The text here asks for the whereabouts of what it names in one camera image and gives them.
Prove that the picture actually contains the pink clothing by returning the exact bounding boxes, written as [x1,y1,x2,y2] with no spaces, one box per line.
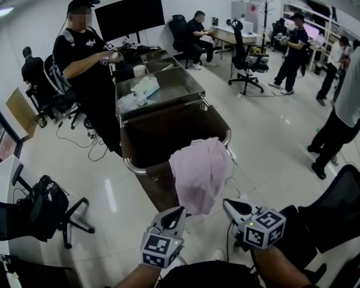
[169,136,230,217]

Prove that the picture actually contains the black bag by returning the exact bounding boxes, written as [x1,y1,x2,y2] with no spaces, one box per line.
[28,175,70,241]

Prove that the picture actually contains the white cabinet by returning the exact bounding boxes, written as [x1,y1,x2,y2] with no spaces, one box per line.
[230,0,255,32]

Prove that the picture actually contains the white storage shelf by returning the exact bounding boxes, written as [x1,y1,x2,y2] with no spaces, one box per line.
[283,1,340,72]

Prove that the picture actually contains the ceiling light strip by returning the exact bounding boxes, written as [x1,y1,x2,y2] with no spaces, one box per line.
[0,7,16,22]

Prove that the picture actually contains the black floor cable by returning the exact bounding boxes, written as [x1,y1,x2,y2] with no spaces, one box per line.
[55,121,109,163]

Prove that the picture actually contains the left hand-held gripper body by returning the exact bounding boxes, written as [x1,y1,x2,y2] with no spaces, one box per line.
[140,224,185,270]

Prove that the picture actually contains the black coat rack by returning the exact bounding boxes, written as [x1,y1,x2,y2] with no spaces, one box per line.
[256,0,276,54]

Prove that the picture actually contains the white tissue packet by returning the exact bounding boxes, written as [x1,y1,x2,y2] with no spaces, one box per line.
[129,77,161,98]

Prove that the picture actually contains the person's right forearm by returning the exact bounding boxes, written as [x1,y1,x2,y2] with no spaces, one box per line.
[251,245,313,288]

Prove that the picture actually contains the large black monitor on stand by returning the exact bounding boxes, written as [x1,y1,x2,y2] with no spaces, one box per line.
[94,0,166,44]

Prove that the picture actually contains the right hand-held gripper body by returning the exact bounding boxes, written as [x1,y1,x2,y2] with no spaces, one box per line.
[231,204,287,250]

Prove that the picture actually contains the white frame office chair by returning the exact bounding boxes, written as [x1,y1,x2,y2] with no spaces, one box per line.
[43,53,89,131]

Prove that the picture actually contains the steel laundry cart brown bag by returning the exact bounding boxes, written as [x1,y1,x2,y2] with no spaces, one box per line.
[107,45,232,214]

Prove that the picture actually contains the brown cardboard sheet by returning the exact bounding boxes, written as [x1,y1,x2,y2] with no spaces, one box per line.
[5,88,38,139]

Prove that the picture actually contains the person's own dark clothing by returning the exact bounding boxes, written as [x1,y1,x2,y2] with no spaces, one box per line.
[158,259,260,288]

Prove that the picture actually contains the clear plastic bags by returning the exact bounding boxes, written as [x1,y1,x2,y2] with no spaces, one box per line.
[116,92,155,114]

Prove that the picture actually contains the black mesh office chair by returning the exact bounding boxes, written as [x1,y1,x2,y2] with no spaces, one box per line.
[279,163,360,270]

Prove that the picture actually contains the wooden office desk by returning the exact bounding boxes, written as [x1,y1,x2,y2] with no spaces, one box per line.
[208,25,258,60]

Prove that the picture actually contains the white desk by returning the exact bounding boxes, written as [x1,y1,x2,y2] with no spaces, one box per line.
[0,154,25,258]

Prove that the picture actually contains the person's left forearm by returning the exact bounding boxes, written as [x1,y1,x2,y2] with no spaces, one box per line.
[113,263,160,288]

